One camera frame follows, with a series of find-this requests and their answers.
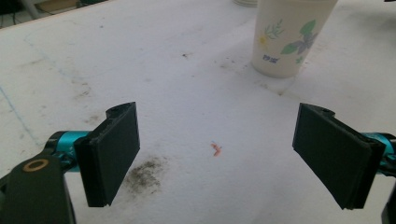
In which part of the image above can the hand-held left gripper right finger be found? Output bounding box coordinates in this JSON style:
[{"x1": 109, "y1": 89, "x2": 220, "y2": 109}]
[{"x1": 291, "y1": 102, "x2": 387, "y2": 210}]

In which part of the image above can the floral paper cup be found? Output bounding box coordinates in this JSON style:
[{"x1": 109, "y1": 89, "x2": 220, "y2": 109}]
[{"x1": 250, "y1": 0, "x2": 339, "y2": 79}]

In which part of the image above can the white foam mat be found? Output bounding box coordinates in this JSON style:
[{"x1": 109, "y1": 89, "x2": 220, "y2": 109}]
[{"x1": 0, "y1": 0, "x2": 396, "y2": 224}]

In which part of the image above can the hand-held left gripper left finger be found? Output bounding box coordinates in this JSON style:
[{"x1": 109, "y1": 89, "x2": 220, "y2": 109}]
[{"x1": 74, "y1": 101, "x2": 141, "y2": 208}]

